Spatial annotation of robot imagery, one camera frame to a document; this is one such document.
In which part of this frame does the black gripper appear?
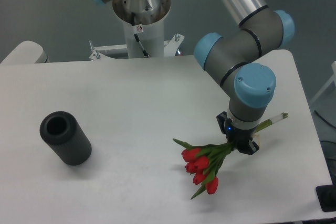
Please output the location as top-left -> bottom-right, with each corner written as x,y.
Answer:
216,111 -> 259,155

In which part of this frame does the red tulip bouquet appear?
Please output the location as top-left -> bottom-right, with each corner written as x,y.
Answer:
173,112 -> 288,199

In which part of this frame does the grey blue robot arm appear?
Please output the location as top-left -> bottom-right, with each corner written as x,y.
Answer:
94,0 -> 295,155

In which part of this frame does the black ribbed cylindrical vase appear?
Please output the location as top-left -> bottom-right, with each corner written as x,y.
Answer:
39,111 -> 92,166

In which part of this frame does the black box at table edge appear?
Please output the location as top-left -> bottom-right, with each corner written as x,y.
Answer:
316,185 -> 335,212

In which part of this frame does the white rounded side table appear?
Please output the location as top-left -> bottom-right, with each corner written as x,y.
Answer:
1,40 -> 50,66

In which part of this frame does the black cable on floor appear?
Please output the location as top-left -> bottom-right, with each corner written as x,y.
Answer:
314,110 -> 336,128

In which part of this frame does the white frame at right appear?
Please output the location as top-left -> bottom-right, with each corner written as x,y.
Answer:
309,61 -> 335,106

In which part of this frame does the black cable on pedestal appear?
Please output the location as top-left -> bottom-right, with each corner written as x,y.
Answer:
130,12 -> 151,58

